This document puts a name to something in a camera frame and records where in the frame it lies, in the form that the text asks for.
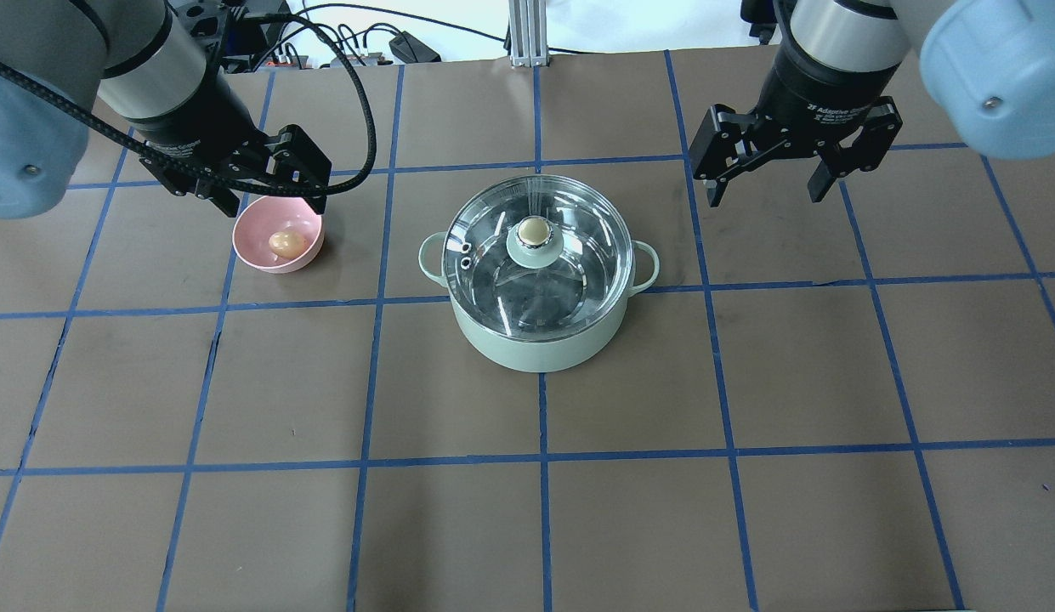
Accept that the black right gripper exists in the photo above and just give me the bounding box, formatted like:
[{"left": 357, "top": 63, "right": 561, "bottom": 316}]
[{"left": 689, "top": 40, "right": 903, "bottom": 208}]

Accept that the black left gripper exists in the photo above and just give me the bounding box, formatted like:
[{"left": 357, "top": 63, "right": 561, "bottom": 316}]
[{"left": 132, "top": 78, "right": 332, "bottom": 218}]

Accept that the beige egg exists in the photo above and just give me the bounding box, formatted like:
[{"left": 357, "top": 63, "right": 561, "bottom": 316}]
[{"left": 267, "top": 229, "right": 309, "bottom": 260}]

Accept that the glass pot lid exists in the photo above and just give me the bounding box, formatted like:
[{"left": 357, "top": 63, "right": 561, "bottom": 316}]
[{"left": 440, "top": 174, "right": 636, "bottom": 343}]

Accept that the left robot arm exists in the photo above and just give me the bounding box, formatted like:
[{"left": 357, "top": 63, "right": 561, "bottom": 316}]
[{"left": 0, "top": 1, "right": 332, "bottom": 219}]

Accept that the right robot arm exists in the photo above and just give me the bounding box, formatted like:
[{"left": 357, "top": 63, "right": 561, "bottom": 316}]
[{"left": 689, "top": 1, "right": 1055, "bottom": 207}]

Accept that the mint green electric pot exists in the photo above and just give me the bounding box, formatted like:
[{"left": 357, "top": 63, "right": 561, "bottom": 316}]
[{"left": 418, "top": 174, "right": 661, "bottom": 372}]

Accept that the pink bowl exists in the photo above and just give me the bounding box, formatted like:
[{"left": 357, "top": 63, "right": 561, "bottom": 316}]
[{"left": 231, "top": 196, "right": 326, "bottom": 274}]

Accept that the black power adapter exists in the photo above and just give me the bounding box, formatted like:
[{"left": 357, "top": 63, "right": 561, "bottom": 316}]
[{"left": 389, "top": 31, "right": 442, "bottom": 65}]

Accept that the black braided cable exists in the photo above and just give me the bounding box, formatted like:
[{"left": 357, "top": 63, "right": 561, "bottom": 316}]
[{"left": 0, "top": 9, "right": 377, "bottom": 197}]

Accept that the aluminium frame post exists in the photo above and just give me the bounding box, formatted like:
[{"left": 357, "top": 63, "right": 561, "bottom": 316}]
[{"left": 507, "top": 0, "right": 551, "bottom": 66}]

